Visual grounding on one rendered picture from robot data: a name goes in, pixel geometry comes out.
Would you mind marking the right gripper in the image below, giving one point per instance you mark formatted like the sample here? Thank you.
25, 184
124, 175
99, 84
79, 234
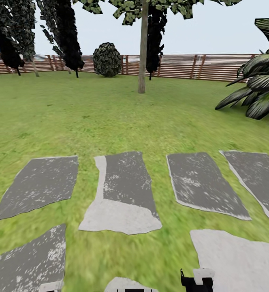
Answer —
192, 286

